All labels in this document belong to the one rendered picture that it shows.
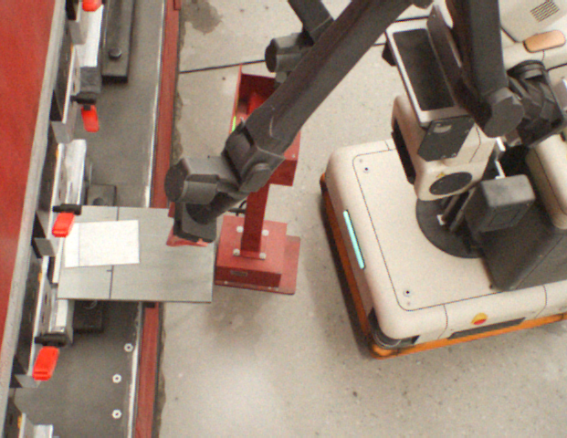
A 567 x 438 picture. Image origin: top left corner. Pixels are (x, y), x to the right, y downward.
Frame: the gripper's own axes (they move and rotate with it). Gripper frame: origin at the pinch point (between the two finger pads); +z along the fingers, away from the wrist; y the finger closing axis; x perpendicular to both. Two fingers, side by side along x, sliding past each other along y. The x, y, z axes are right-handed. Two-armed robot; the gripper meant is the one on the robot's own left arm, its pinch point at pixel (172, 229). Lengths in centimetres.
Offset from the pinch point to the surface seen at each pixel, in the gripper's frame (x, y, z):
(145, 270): -0.2, 4.7, 8.5
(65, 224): -23.8, 11.8, -13.2
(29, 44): -36.6, -3.8, -27.4
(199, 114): 57, -98, 90
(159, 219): 1.3, -5.5, 7.5
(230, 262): 60, -38, 74
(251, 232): 58, -41, 60
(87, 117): -18.9, -13.2, -4.0
